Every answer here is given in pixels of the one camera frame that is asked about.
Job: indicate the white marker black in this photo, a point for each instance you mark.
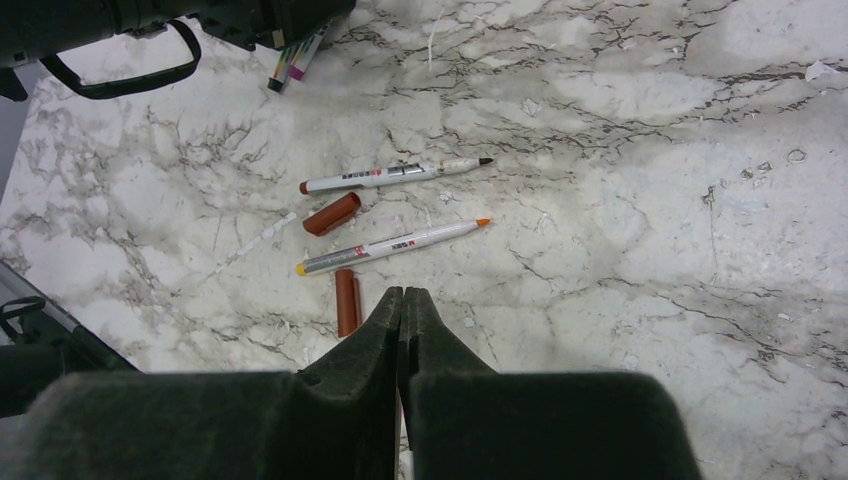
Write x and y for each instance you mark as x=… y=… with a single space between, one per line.
x=294 y=61

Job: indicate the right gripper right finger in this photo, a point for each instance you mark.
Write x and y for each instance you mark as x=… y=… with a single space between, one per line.
x=467 y=421

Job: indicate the white marker brown end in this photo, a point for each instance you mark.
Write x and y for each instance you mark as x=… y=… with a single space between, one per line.
x=393 y=175

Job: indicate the white marker orange tip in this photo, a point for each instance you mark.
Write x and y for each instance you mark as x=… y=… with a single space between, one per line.
x=388 y=247

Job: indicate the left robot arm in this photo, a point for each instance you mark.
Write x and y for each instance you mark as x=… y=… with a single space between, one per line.
x=39 y=30

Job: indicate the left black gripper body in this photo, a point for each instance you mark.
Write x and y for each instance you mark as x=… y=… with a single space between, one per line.
x=273 y=24

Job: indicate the brown pen cap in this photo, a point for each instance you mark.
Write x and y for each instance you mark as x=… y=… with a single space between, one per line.
x=333 y=215
x=348 y=302

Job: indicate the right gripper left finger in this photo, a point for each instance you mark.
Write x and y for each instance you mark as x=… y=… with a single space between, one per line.
x=335 y=419

